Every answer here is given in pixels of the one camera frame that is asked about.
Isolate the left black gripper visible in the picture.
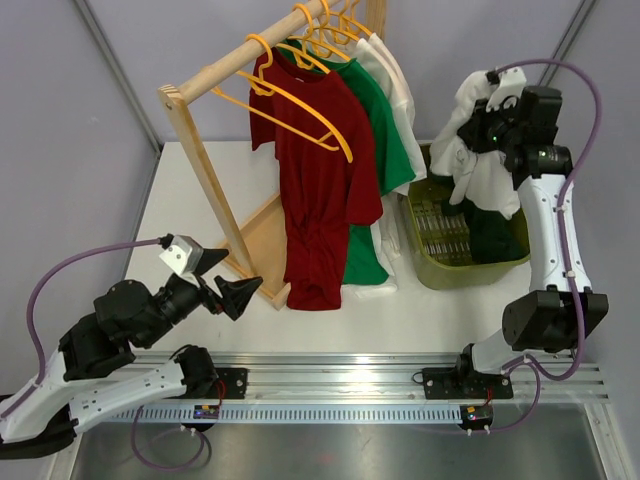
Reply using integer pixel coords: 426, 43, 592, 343
139, 250, 263, 349

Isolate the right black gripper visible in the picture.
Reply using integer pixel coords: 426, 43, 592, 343
458, 96, 524, 155

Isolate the green and white raglan shirt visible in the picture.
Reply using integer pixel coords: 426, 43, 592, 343
429, 70, 526, 264

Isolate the yellow plastic hanger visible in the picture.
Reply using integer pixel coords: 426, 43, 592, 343
209, 33, 355, 164

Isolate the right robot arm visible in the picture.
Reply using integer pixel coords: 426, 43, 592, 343
453, 86, 609, 396

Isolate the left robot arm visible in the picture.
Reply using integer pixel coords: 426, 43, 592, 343
1, 234, 263, 460

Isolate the bright green t shirt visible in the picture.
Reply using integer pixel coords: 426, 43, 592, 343
284, 38, 419, 286

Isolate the white t shirt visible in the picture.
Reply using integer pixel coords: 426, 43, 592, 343
312, 30, 427, 299

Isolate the dark red t shirt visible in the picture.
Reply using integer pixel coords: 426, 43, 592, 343
249, 50, 382, 311

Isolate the yellow hanger of white shirt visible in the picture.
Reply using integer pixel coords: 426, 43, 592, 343
319, 1, 373, 44

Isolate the yellow hanger of green shirt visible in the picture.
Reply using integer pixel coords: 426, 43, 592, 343
303, 1, 351, 63

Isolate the yellow hanger of red shirt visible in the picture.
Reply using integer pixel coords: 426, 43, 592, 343
277, 3, 331, 74

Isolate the wooden clothes rack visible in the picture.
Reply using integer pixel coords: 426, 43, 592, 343
156, 0, 389, 312

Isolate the olive green plastic basket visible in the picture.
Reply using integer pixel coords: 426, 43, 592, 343
400, 175, 530, 290

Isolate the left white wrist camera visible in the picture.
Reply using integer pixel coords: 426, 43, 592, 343
159, 235, 204, 277

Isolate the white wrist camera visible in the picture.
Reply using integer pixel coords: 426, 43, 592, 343
485, 67, 527, 113
159, 235, 204, 277

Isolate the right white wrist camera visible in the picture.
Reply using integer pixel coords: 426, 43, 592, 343
485, 67, 527, 113

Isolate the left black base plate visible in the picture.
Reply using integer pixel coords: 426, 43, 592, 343
197, 367, 249, 400

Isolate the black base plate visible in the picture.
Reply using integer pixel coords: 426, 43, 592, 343
421, 367, 514, 400
197, 367, 249, 400

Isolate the aluminium mounting rail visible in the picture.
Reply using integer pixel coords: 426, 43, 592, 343
141, 353, 610, 425

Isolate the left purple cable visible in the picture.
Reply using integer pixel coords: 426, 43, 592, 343
0, 235, 211, 472

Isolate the purple cable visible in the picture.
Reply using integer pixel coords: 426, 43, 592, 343
0, 235, 211, 472
492, 58, 601, 384

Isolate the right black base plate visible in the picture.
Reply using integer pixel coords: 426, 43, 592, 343
421, 367, 514, 400

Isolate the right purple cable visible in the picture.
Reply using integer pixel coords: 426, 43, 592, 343
492, 58, 601, 384

